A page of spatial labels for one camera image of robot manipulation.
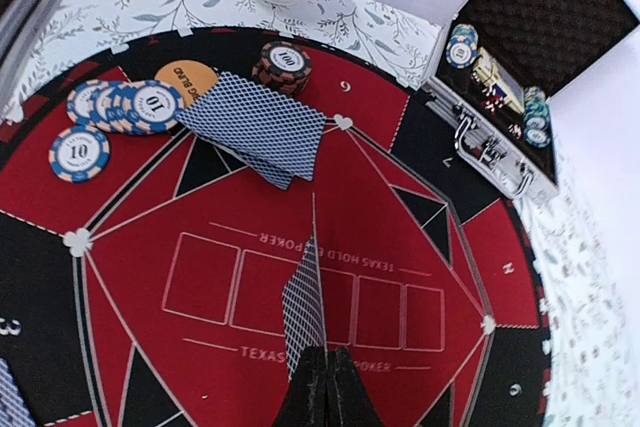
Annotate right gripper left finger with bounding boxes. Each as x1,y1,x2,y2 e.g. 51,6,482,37
272,347,327,427

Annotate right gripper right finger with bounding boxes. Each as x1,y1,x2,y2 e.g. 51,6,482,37
327,347,384,427

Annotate red black chip stack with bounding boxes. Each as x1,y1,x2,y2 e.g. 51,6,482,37
251,41,313,97

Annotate single blue white chip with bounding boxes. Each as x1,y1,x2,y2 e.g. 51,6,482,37
48,125,111,183

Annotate spread blue chips pile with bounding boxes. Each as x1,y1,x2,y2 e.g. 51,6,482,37
66,79,186,136

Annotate round red black poker mat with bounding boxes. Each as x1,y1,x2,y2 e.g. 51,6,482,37
1,28,551,426

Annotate red die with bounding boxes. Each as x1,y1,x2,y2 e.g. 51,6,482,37
481,97,500,115
508,123,523,139

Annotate chip row in case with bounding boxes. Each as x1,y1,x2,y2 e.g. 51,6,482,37
523,86,551,148
445,24,479,69

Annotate orange big blind button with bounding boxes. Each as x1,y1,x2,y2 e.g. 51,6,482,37
155,59,219,107

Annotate boxed card deck in case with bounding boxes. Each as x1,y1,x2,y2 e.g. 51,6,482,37
471,47,525,114

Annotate floral table cover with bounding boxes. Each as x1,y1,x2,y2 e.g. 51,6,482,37
1,0,639,426

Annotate aluminium poker chip case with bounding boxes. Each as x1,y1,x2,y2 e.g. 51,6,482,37
426,0,639,200

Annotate aluminium front rail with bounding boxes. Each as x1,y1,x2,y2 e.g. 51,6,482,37
0,0,94,78

